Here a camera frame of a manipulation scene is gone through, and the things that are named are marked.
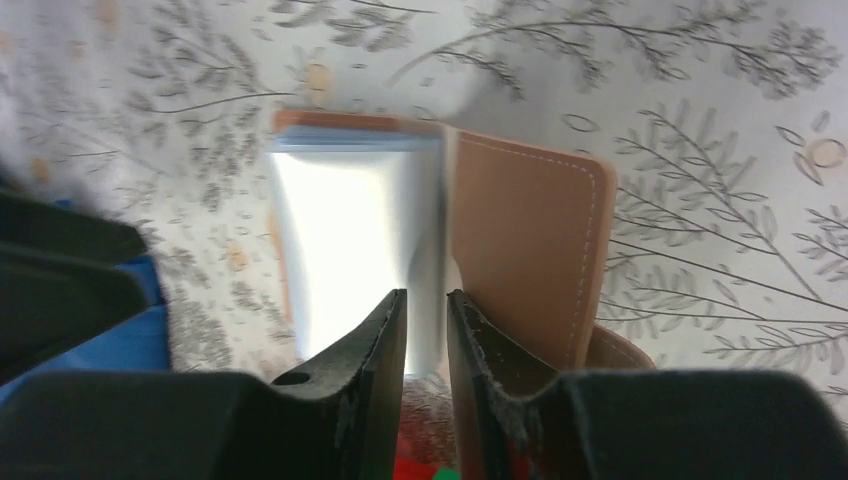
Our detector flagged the floral patterned table mat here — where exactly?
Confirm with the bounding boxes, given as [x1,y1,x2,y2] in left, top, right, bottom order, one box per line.
[0,0,848,480]

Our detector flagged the left red plastic bin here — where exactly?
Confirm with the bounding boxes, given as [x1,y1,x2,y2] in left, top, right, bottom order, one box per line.
[393,457,531,480]

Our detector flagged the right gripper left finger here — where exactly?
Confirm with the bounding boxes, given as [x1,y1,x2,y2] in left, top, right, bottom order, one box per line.
[1,290,407,479]

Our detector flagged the green plastic bin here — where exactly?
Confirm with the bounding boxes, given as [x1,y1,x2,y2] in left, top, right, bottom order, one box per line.
[432,468,460,480]

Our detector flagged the blue folded cloth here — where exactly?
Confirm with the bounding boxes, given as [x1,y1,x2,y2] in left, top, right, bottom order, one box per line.
[1,255,171,401]

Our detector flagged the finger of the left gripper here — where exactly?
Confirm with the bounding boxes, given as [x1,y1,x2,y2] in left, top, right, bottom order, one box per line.
[1,190,147,265]
[1,244,148,385]

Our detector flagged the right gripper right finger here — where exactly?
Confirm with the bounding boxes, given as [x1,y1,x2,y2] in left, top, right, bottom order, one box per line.
[447,290,847,479]

